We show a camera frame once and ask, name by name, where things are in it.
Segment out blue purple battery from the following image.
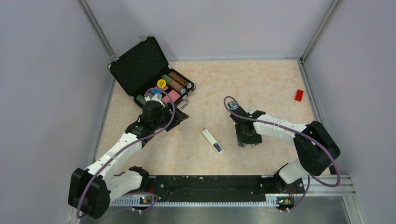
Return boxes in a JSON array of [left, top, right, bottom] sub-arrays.
[[213, 143, 224, 154]]

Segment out blue poker chip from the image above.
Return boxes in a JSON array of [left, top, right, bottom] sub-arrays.
[[152, 88, 162, 94]]

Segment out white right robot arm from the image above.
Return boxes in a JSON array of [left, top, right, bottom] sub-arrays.
[[230, 110, 341, 192]]

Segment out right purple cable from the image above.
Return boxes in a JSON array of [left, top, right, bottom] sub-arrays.
[[223, 96, 341, 188]]

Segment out pink card deck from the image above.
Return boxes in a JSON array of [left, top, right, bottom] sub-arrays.
[[162, 90, 181, 104]]

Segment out white remote control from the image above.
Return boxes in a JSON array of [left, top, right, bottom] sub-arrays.
[[201, 128, 225, 154]]

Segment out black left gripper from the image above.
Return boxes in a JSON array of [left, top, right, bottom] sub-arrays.
[[153, 100, 189, 131]]

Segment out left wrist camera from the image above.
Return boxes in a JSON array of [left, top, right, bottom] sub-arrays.
[[144, 93, 164, 106]]

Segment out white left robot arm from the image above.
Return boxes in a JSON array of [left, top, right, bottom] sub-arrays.
[[68, 100, 189, 219]]

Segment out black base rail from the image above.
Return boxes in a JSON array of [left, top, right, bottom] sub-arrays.
[[123, 175, 302, 212]]

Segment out red block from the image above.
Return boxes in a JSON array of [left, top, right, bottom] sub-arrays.
[[294, 89, 304, 102]]

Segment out black poker chip case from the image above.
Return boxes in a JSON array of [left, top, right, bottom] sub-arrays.
[[108, 35, 196, 108]]

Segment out yellow poker chip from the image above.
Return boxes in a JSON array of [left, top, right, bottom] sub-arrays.
[[156, 79, 167, 89]]

